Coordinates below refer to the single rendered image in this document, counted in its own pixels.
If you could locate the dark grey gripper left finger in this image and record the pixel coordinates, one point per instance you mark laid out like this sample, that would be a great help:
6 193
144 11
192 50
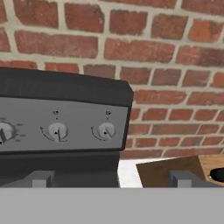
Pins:
40 178

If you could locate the black stove with grey panel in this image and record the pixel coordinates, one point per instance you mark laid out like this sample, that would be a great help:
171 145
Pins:
67 116

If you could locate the large grey stove knob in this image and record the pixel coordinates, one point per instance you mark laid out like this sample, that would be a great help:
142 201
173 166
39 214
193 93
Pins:
5 132

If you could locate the brown wooden knife block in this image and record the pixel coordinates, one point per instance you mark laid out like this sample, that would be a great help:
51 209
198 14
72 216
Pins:
175 167

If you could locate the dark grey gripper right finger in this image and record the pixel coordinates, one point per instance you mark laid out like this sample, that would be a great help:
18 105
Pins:
182 178

